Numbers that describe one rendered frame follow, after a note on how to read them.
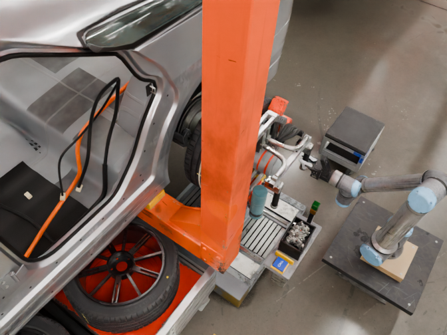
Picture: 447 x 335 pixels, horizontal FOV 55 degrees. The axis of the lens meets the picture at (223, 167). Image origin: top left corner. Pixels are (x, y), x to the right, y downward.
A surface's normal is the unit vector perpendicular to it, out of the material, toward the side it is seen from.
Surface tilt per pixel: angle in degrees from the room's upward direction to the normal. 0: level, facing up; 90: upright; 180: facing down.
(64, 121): 10
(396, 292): 0
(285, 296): 0
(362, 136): 0
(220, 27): 90
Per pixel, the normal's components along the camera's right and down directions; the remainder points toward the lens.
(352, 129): 0.04, -0.61
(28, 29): 0.61, -0.23
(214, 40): -0.58, 0.63
